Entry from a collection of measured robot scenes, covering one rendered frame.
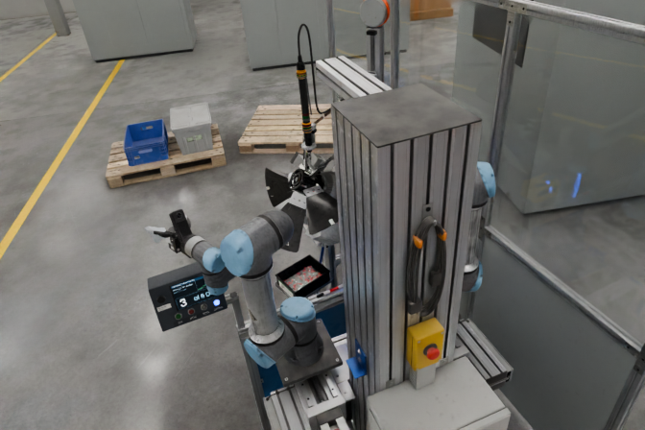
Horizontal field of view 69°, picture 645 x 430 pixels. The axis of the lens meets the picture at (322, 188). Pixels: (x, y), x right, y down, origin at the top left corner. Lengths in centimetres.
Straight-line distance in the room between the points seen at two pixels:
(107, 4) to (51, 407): 719
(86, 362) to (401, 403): 248
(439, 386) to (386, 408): 17
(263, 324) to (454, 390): 59
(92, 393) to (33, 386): 41
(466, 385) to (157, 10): 845
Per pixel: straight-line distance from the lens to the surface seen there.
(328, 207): 222
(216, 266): 162
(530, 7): 194
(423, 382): 148
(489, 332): 279
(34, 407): 351
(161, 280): 193
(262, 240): 131
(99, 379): 343
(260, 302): 145
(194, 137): 510
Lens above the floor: 247
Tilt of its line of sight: 33 degrees down
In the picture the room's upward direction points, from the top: 5 degrees counter-clockwise
